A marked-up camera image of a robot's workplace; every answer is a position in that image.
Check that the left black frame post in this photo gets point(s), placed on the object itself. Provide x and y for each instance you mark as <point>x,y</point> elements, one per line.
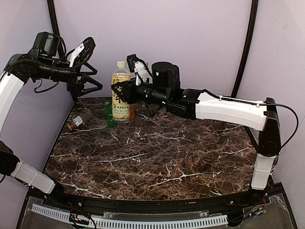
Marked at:
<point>56,31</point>

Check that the large yellow tea bottle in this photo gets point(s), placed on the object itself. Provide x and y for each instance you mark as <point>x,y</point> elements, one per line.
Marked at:
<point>120,109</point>

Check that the black frame post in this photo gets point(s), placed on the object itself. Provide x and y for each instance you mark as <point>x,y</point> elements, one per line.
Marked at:
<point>56,31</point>
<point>246,49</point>

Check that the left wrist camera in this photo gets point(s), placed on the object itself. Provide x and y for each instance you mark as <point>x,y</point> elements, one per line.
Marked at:
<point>84,51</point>

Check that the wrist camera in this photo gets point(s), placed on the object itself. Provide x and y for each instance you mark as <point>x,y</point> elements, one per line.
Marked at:
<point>84,51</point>
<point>139,68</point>

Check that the orange juice bottle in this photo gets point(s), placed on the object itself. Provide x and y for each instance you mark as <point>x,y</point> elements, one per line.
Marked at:
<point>132,112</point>

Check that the white slotted cable duct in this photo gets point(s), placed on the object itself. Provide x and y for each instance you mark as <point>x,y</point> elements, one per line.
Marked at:
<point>111,220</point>

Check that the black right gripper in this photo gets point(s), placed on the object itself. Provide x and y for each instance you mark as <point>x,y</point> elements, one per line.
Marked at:
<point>128,90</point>

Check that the black front rail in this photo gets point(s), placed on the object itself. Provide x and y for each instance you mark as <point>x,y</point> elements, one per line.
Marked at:
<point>227,204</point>

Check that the cream white bottle cap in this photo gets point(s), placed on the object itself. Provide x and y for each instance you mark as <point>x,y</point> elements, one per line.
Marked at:
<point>121,64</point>

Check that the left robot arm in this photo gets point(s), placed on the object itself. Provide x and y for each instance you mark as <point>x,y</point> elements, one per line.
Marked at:
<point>42,62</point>

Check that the right black frame post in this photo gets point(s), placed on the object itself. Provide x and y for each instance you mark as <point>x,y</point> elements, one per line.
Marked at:
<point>246,49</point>

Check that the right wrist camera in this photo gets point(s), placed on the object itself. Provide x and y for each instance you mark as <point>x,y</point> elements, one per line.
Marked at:
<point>139,68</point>

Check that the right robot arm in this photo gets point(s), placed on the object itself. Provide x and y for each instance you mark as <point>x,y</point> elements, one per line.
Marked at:
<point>161,86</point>

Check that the green plastic bottle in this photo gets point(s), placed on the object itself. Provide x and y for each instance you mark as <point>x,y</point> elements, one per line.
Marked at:
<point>111,123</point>

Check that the brown coffee glass bottle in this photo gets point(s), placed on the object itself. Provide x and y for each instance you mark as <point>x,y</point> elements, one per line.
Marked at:
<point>79,120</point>

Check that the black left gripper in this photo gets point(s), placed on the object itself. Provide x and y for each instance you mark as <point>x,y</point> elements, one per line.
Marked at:
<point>74,82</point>

